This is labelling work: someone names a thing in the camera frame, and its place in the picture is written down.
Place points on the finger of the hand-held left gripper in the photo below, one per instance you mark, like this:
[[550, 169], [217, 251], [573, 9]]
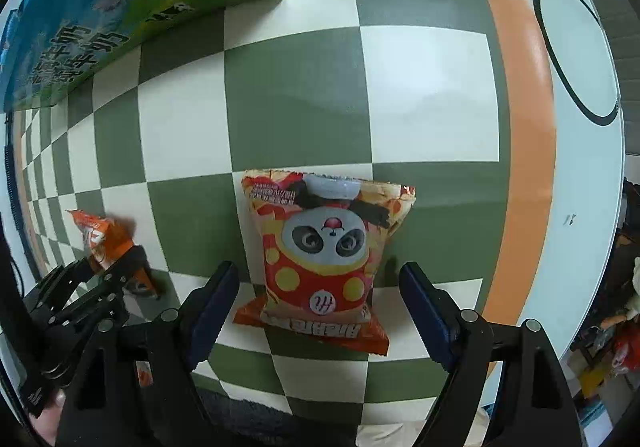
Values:
[[57, 284], [130, 267]]

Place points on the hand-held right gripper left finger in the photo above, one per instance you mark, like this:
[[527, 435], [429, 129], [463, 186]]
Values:
[[212, 312]]

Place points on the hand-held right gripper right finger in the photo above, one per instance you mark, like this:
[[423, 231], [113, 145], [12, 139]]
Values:
[[425, 317]]

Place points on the orange snack bag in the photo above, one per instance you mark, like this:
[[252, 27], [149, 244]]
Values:
[[102, 239]]

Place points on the red panda snack packet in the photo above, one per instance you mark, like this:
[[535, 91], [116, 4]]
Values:
[[320, 267]]

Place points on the person's left hand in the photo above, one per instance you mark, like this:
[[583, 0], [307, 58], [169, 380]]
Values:
[[50, 417]]

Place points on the red and white fabric item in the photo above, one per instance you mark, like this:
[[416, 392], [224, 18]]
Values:
[[625, 347]]

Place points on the green checkered table mat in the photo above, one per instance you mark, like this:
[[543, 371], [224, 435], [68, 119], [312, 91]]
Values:
[[425, 77]]

